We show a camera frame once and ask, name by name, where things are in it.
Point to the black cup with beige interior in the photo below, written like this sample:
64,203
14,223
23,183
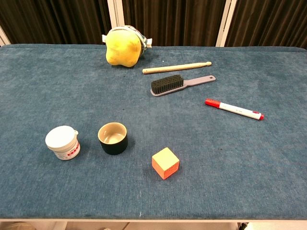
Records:
112,139

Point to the red and white marker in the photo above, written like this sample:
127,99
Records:
233,109

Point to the blue velvet table cloth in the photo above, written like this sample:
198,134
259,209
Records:
153,143

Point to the wooden drumstick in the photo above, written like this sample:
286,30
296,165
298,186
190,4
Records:
176,67

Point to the grey brush with black bristles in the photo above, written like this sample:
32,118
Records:
168,84

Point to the white vertical frame post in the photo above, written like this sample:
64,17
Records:
114,13
3,38
225,22

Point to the dark brown curtain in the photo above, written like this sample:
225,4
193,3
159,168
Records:
175,21

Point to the yellow plush toy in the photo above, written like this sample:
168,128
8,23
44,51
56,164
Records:
122,49

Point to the orange and yellow foam cube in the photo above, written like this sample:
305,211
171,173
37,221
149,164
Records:
165,163

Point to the white plastic jar red label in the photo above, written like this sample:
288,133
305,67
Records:
62,142

